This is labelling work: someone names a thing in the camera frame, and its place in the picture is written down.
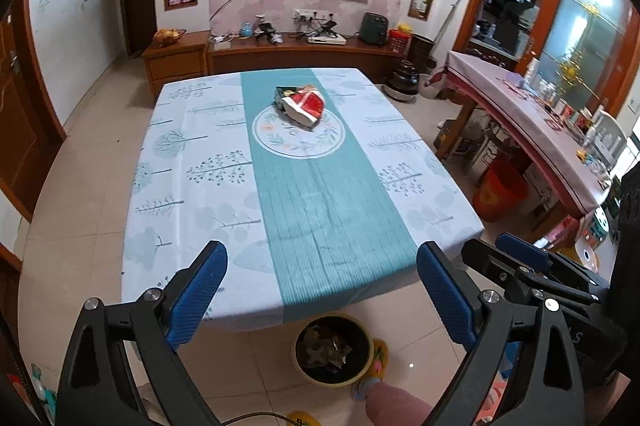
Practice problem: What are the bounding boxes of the pink tablecloth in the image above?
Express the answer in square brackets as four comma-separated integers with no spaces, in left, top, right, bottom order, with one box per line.
[445,50,621,219]

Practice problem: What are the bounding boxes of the glass sliding door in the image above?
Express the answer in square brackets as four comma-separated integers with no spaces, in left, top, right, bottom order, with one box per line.
[540,0,640,117]

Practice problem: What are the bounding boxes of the table with tree tablecloth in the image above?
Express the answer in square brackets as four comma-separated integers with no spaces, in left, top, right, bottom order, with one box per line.
[121,66,486,333]

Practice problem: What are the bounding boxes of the black cable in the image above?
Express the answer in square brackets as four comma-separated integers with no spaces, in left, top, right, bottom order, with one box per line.
[217,412,301,426]

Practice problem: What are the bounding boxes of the orange bucket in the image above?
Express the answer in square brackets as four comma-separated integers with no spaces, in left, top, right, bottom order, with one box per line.
[472,156,530,223]

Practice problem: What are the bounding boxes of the broom handle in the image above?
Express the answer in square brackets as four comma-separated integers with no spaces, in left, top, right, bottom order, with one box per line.
[431,0,466,51]

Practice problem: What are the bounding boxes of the red white snack bag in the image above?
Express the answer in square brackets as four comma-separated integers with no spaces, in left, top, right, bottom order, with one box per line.
[279,88,327,129]

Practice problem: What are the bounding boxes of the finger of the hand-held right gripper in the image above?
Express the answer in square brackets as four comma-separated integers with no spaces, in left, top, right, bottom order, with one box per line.
[461,239,601,307]
[496,232,609,293]

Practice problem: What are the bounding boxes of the wooden television cabinet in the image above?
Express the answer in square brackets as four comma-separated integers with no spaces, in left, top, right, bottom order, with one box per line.
[142,30,408,96]

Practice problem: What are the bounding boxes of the fruit basket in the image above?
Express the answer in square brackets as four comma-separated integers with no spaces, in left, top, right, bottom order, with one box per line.
[152,28,187,46]

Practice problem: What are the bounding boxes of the black bin with yellow rim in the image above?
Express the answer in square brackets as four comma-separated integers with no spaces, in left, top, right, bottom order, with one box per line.
[292,313,375,388]

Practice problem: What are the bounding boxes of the dark green appliance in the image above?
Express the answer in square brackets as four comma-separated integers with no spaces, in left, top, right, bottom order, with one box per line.
[361,12,390,46]

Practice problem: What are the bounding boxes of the wall power strip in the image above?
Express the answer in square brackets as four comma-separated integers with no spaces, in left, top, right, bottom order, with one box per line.
[293,8,335,22]

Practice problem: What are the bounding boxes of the person's dark clothing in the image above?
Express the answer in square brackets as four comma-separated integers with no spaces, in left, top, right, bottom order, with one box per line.
[597,166,640,426]

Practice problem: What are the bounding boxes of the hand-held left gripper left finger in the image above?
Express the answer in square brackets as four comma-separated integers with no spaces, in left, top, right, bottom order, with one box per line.
[56,240,229,426]

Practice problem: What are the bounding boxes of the person's right leg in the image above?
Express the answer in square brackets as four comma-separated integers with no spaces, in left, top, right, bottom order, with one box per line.
[365,381,436,426]

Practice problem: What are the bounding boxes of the brown paper bag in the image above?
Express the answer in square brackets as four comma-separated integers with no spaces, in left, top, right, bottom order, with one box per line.
[299,325,353,368]

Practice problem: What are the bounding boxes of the black cooker pot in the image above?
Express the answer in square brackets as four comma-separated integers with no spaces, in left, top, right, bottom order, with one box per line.
[384,60,420,102]

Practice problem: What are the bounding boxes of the red basket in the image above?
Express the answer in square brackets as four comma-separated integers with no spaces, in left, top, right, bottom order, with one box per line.
[388,28,412,54]

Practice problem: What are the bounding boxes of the black wicker basket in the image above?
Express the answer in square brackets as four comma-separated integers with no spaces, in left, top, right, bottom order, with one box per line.
[407,33,436,74]

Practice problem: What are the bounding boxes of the brown wooden door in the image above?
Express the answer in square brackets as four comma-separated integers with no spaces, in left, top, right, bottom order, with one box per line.
[0,0,68,227]

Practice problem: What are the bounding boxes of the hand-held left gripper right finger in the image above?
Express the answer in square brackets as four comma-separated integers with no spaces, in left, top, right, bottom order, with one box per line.
[416,241,586,426]

